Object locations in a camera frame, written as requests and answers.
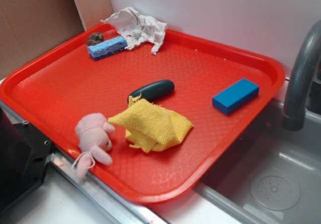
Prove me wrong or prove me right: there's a blue sponge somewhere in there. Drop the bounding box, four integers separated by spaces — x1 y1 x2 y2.
87 36 127 60

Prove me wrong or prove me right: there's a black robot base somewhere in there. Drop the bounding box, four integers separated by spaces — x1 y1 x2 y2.
1 109 52 214

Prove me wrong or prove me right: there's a dark green oblong object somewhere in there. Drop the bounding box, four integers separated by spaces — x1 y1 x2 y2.
127 79 175 101

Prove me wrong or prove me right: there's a yellow cloth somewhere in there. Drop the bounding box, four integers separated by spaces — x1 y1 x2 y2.
108 95 194 153

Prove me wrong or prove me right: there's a red plastic tray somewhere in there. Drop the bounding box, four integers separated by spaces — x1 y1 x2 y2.
1 24 285 204

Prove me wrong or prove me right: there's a pink plush toy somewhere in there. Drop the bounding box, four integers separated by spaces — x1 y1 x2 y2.
72 113 115 178

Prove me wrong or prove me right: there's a crumpled white paper towel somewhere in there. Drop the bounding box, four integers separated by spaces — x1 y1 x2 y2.
101 7 169 55

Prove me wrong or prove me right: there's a blue rectangular block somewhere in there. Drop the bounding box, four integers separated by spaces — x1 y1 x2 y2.
212 78 259 115

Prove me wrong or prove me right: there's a brown rock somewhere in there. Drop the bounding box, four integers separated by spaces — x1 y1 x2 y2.
86 32 104 46

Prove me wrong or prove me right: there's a grey sink basin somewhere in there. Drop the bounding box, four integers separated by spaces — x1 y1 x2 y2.
195 100 320 223

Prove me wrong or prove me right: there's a brown cardboard panel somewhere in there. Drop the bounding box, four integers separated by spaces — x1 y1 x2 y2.
1 0 84 78

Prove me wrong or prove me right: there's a grey faucet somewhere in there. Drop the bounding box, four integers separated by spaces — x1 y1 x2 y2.
281 21 320 131

